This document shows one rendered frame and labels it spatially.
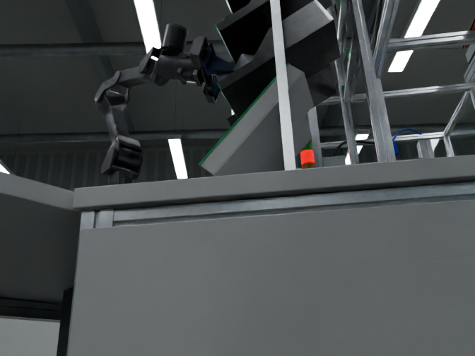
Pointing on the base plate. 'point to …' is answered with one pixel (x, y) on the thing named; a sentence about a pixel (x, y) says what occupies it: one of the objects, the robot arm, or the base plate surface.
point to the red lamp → (307, 156)
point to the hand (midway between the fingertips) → (226, 73)
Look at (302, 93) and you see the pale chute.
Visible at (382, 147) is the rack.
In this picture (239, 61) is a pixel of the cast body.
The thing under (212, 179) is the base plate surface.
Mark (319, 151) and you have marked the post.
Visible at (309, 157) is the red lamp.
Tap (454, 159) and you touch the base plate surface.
